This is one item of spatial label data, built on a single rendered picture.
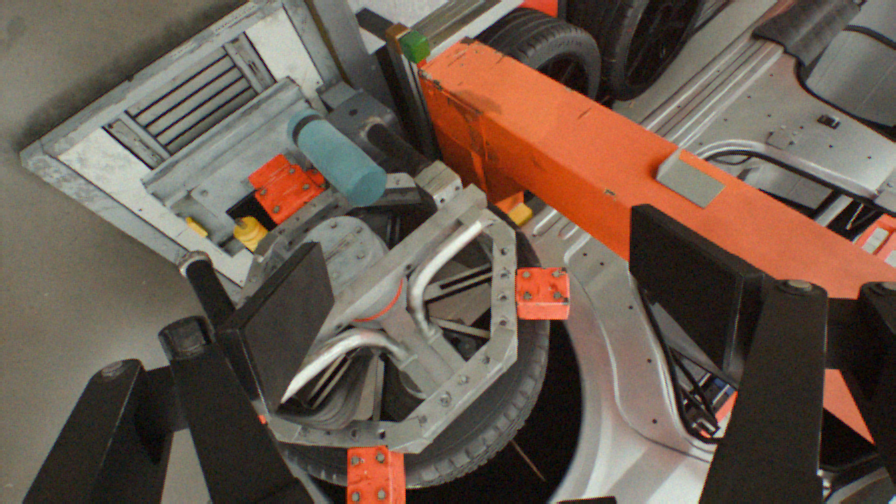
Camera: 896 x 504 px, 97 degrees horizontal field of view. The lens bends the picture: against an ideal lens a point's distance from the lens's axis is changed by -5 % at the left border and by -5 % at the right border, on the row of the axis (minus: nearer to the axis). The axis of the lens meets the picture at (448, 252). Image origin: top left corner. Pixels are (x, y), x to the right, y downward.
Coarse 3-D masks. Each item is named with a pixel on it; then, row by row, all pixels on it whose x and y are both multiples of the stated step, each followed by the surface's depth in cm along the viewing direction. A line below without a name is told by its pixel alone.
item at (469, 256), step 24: (360, 216) 97; (384, 216) 99; (408, 216) 98; (384, 240) 107; (480, 264) 100; (432, 288) 86; (456, 288) 85; (408, 312) 89; (480, 336) 79; (336, 360) 83; (312, 384) 93; (384, 384) 79; (312, 408) 79; (384, 408) 78
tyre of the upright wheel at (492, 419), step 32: (512, 224) 88; (544, 320) 77; (544, 352) 75; (512, 384) 72; (480, 416) 70; (512, 416) 71; (288, 448) 74; (320, 448) 73; (448, 448) 69; (480, 448) 69; (416, 480) 68; (448, 480) 83
